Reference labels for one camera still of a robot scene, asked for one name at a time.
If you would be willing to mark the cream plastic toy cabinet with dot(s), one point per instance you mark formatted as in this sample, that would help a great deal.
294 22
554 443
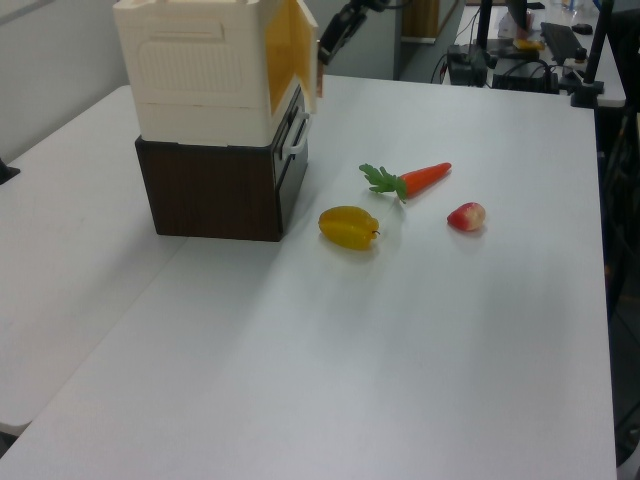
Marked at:
192 70

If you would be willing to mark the wooden yellow partition board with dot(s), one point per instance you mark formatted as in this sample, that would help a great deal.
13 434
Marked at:
425 17

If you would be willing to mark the yellow toy starfruit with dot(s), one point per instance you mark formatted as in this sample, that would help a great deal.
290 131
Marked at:
348 228

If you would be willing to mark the dark brown wooden drawer box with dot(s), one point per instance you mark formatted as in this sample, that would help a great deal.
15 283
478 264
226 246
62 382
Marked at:
210 192

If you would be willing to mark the black pole with table clamp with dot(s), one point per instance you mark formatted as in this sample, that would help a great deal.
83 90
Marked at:
595 50

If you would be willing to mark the black bracket at table edge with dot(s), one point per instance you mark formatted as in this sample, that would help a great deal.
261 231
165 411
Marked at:
7 171

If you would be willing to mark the black computer mouse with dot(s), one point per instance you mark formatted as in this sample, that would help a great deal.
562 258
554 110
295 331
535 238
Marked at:
582 27

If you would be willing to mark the yellow object on desk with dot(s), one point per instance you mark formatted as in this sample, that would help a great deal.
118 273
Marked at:
526 45

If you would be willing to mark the black keyboard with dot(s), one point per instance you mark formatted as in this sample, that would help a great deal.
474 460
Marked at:
562 42

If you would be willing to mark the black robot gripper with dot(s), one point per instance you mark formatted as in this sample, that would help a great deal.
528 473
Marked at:
361 10

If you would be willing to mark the black tripod stand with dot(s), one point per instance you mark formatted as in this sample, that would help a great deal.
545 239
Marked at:
622 225

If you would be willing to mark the thin black upright pole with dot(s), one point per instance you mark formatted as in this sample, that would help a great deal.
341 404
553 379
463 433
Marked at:
482 22

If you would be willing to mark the orange toy carrot green leaves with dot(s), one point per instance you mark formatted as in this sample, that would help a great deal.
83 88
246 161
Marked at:
417 179

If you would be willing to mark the red and cream toy fruit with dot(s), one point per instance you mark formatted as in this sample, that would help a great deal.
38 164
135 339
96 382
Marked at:
467 216

